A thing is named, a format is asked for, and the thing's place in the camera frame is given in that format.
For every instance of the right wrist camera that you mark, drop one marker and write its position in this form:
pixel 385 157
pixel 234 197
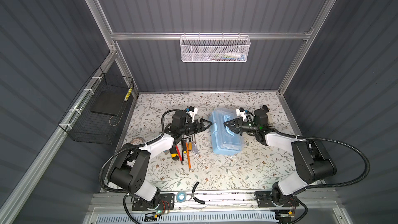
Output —
pixel 241 112

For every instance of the blue tape roll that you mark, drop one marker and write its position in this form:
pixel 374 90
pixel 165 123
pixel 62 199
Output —
pixel 181 197

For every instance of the white wire wall basket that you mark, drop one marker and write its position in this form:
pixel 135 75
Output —
pixel 215 49

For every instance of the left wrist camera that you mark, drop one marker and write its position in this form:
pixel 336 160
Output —
pixel 192 111

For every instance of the white ventilated front panel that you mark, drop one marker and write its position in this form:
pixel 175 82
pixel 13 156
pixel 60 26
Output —
pixel 210 217

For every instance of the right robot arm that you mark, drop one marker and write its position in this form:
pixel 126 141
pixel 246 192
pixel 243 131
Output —
pixel 311 160

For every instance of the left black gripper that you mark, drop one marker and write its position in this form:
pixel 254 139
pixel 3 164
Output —
pixel 201 128

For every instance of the clear handle screwdriver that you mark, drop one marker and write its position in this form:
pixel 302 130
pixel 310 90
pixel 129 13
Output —
pixel 195 146

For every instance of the black wire wall basket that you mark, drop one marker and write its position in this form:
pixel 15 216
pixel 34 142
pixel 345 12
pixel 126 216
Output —
pixel 81 125

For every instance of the yellow handle screwdriver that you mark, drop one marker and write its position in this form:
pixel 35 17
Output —
pixel 190 144

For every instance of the black silver stapler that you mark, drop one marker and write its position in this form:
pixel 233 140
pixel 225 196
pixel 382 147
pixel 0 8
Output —
pixel 265 109

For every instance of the clear tape roll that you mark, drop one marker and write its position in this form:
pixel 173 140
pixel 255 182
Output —
pixel 137 141

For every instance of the blue plastic tool box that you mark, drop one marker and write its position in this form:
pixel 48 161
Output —
pixel 224 141

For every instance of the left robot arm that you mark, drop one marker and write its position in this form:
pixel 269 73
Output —
pixel 125 171

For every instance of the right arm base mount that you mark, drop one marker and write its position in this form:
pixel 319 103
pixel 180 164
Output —
pixel 266 198

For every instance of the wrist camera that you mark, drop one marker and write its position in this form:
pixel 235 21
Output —
pixel 241 112
pixel 192 111

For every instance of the black foam pad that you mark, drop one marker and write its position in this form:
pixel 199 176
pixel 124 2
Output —
pixel 108 103

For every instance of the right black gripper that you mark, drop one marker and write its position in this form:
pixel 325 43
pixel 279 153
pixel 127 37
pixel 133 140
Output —
pixel 238 129

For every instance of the orange long screwdriver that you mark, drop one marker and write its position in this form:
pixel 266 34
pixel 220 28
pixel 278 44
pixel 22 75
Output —
pixel 188 157

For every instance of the black handled pliers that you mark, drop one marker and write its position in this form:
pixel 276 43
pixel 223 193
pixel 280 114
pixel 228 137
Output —
pixel 194 196

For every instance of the yellow black utility knife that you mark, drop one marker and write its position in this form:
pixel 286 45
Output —
pixel 174 153

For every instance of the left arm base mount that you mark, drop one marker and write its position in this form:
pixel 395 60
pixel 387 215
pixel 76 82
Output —
pixel 159 203

